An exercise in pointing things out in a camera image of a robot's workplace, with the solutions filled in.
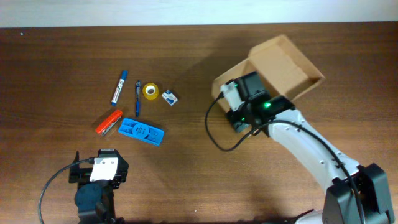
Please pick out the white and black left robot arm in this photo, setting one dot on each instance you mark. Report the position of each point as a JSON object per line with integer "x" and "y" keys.
{"x": 95, "y": 192}

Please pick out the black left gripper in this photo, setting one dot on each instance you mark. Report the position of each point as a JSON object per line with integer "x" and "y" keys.
{"x": 78, "y": 175}

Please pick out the small white blue box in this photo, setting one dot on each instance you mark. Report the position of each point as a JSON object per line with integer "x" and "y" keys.
{"x": 169, "y": 97}

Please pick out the orange stapler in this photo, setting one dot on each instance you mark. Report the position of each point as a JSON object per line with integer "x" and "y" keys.
{"x": 109, "y": 122}

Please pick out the blue ballpoint pen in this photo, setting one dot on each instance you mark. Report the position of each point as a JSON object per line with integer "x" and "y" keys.
{"x": 137, "y": 95}

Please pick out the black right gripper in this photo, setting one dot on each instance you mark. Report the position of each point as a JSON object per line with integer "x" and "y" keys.
{"x": 237, "y": 121}

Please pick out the blue plastic case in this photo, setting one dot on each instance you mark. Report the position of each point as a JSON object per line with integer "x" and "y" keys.
{"x": 141, "y": 131}

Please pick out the blue whiteboard marker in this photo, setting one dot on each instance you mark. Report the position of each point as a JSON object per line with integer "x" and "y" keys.
{"x": 119, "y": 87}

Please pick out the yellow tape roll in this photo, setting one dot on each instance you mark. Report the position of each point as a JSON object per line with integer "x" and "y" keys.
{"x": 150, "y": 91}

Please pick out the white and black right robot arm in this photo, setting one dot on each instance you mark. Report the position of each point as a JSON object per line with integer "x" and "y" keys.
{"x": 353, "y": 193}

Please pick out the brown cardboard box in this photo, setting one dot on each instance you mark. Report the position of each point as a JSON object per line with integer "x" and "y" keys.
{"x": 283, "y": 69}

